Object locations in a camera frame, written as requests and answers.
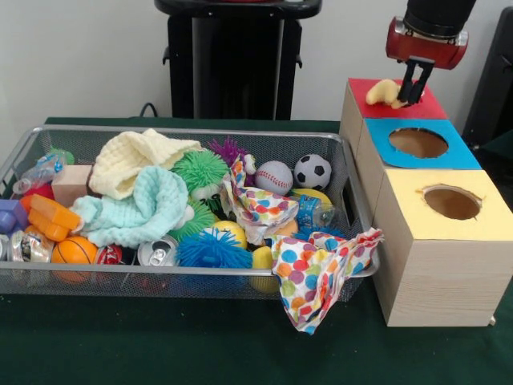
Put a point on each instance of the blue spiky rubber ball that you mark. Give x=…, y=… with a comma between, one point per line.
x=212, y=250

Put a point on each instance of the green spiky googly-eyed toy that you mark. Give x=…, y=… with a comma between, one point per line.
x=198, y=168

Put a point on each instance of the white baseball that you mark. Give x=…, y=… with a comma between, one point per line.
x=274, y=178

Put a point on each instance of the dark green tablecloth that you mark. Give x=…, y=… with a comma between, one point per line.
x=160, y=345
x=501, y=146

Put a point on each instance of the orange toy basketball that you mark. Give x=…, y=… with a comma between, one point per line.
x=74, y=250

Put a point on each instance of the wooden box with three holes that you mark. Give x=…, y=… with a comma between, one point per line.
x=441, y=280

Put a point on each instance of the yellow plush duck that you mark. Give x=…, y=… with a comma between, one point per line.
x=382, y=92

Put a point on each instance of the polka dot fabric pouch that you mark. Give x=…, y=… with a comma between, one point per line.
x=260, y=208

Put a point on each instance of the small soccer ball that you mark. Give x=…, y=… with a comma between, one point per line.
x=313, y=171

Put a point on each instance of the orange long studded brick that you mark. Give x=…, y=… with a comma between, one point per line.
x=52, y=218

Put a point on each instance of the black upright panel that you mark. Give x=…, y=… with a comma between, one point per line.
x=493, y=80

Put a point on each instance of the purple spiky googly-eyed toy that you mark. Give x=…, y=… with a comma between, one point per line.
x=224, y=150

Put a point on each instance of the cream muslin cloth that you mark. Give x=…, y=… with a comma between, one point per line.
x=124, y=160

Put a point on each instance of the mint green muslin cloth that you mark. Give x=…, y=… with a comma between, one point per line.
x=152, y=204

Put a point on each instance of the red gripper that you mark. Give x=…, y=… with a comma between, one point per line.
x=425, y=46

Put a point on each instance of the white polka dot cloth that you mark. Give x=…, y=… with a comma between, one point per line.
x=308, y=276

